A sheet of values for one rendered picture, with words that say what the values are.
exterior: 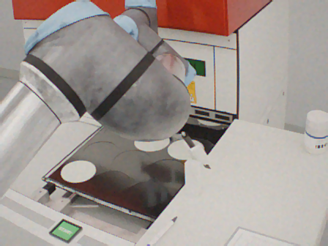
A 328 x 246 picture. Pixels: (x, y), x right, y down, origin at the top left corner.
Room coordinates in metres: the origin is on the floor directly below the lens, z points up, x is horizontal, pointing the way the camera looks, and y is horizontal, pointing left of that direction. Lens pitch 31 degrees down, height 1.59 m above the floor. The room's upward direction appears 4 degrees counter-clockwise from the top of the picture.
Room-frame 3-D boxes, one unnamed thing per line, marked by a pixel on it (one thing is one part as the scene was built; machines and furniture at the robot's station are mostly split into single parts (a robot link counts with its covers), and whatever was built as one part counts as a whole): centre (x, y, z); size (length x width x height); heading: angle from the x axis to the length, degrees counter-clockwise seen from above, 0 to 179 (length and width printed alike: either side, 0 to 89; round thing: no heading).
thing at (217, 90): (1.28, 0.14, 1.02); 0.82 x 0.03 x 0.40; 59
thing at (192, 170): (0.77, -0.06, 1.03); 0.06 x 0.04 x 0.13; 149
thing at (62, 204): (0.79, 0.28, 0.89); 0.08 x 0.03 x 0.03; 149
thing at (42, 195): (0.83, 0.35, 0.89); 0.08 x 0.03 x 0.03; 149
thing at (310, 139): (0.88, -0.39, 1.01); 0.07 x 0.07 x 0.10
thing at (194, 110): (1.18, 0.00, 0.96); 0.44 x 0.01 x 0.02; 59
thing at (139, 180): (0.99, 0.09, 0.90); 0.34 x 0.34 x 0.01; 59
